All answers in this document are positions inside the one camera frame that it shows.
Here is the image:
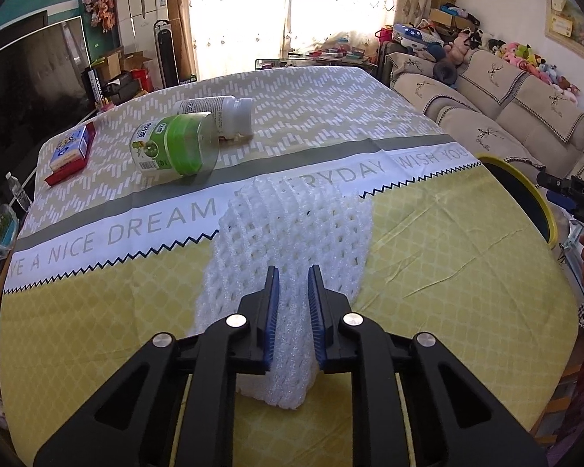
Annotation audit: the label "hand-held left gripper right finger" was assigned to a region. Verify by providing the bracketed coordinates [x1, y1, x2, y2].
[308, 263, 548, 467]

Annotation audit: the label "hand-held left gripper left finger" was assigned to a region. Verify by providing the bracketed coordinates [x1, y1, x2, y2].
[33, 265, 281, 467]

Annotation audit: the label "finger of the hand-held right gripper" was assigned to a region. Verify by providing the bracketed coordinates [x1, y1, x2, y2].
[537, 170, 584, 212]

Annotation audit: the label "yellow rim trash bin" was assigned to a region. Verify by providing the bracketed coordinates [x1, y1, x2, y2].
[474, 154, 559, 250]

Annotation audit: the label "white foam net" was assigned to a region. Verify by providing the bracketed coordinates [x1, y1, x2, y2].
[193, 177, 376, 410]

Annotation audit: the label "beige sofa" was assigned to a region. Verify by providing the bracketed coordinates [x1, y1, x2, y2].
[377, 49, 584, 190]

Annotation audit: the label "pile of plush toys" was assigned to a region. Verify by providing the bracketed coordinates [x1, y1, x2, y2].
[443, 29, 581, 103]

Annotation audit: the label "wooden stool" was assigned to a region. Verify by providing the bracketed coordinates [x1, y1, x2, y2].
[535, 389, 580, 443]

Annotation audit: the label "dark round cushion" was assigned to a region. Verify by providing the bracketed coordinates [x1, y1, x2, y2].
[433, 58, 459, 85]

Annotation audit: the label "green label plastic bottle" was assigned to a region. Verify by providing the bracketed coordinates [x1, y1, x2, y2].
[134, 111, 221, 177]

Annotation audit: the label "wide cardboard box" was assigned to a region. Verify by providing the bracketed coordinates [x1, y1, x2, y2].
[428, 9, 470, 31]

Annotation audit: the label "white cap bottle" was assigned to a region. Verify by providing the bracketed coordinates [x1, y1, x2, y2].
[172, 96, 255, 144]

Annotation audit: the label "blue star print bag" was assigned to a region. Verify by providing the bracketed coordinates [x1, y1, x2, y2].
[393, 23, 441, 49]

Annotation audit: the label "flat red box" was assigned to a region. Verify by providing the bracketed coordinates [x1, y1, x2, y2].
[44, 123, 97, 186]

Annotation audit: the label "glass coffee table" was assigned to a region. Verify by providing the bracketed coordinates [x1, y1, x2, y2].
[255, 49, 378, 72]

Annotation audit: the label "blue white small box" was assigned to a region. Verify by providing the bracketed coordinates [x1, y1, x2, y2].
[50, 125, 89, 169]

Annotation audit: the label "clear water bottle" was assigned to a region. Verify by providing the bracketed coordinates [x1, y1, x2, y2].
[5, 171, 32, 212]

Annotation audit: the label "green clear plastic bag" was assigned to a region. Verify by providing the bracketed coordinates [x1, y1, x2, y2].
[0, 204, 20, 260]

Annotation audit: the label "black tower fan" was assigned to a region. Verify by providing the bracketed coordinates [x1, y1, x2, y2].
[153, 18, 180, 89]

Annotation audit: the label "black tall box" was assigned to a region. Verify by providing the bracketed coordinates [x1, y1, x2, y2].
[84, 67, 107, 112]

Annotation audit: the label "open cardboard box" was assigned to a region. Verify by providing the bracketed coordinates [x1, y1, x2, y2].
[97, 46, 153, 93]

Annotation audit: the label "black flat television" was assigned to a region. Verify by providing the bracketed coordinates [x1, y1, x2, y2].
[0, 16, 94, 200]

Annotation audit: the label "white refrigerator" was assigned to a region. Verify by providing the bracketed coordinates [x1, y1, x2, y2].
[114, 0, 169, 56]

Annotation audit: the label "hanging flower decoration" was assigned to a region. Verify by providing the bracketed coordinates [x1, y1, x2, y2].
[82, 0, 118, 34]

